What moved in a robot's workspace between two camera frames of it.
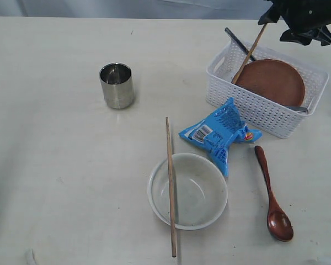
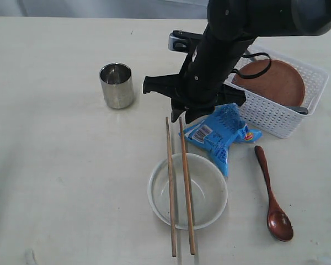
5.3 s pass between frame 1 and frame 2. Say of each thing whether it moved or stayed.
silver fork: stayed
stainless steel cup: stayed
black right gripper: moved
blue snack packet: stayed
